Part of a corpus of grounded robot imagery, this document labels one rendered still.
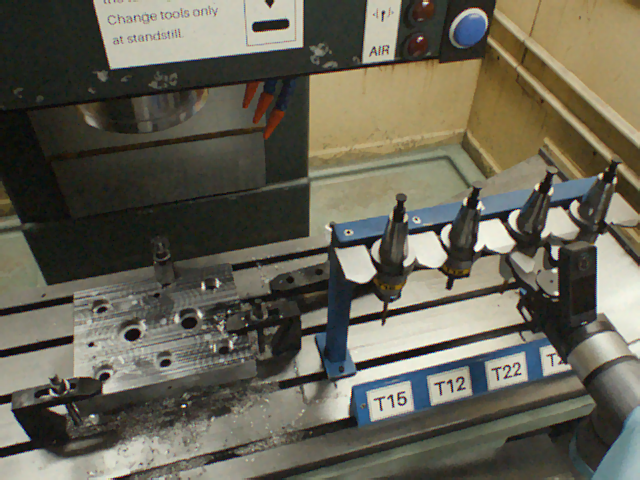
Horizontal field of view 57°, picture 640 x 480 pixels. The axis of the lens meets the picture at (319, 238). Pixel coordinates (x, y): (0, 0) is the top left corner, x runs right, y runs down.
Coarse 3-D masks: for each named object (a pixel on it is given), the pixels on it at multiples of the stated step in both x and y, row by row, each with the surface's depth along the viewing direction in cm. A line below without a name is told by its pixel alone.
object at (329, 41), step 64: (0, 0) 40; (64, 0) 42; (320, 0) 47; (448, 0) 50; (0, 64) 43; (64, 64) 45; (192, 64) 48; (256, 64) 49; (320, 64) 51; (384, 64) 53
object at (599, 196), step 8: (600, 176) 87; (600, 184) 86; (608, 184) 86; (592, 192) 88; (600, 192) 87; (608, 192) 87; (584, 200) 90; (592, 200) 88; (600, 200) 88; (608, 200) 88; (576, 208) 92; (584, 208) 90; (592, 208) 89; (600, 208) 88; (608, 208) 89; (584, 216) 90; (592, 216) 89; (600, 216) 89
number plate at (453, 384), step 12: (444, 372) 101; (456, 372) 102; (468, 372) 102; (432, 384) 101; (444, 384) 102; (456, 384) 102; (468, 384) 103; (432, 396) 101; (444, 396) 102; (456, 396) 102
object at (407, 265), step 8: (376, 248) 85; (376, 256) 84; (408, 256) 84; (376, 264) 83; (384, 264) 82; (392, 264) 83; (400, 264) 83; (408, 264) 82; (384, 272) 84; (392, 272) 83; (400, 272) 84; (408, 272) 84
